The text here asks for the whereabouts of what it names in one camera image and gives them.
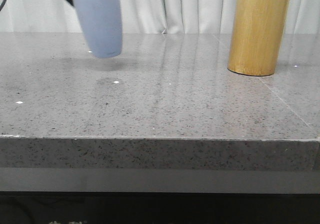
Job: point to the white curtain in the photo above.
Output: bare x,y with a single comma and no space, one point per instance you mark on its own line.
139,16

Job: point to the blue plastic cup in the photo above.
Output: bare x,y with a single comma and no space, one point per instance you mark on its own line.
101,24

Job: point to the bamboo chopstick holder cup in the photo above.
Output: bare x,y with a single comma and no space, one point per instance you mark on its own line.
256,36

